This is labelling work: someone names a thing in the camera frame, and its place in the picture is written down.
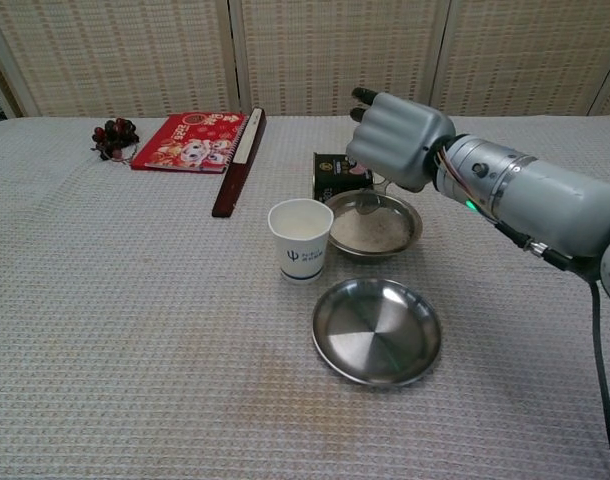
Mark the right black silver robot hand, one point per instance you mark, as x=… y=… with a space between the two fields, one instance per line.
x=400 y=140

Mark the metal spoon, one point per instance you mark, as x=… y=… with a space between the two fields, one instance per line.
x=369 y=203

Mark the steel bowl with rice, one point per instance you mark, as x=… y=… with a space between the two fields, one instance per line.
x=410 y=215

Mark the white paper cup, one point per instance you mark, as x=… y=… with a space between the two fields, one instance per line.
x=301 y=250

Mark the empty steel plate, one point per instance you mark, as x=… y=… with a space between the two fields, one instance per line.
x=375 y=332

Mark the black food packet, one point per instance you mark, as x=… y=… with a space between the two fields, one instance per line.
x=335 y=172

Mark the woven folding screen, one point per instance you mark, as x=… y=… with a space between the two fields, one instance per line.
x=310 y=55

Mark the dark red folded fan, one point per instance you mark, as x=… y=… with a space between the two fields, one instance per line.
x=240 y=165

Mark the red spiral calendar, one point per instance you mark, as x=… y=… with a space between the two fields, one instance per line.
x=190 y=145

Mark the dark red grape bunch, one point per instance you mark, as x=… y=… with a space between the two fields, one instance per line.
x=114 y=134

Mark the white woven fringed tablecloth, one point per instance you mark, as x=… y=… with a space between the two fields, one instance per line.
x=135 y=325

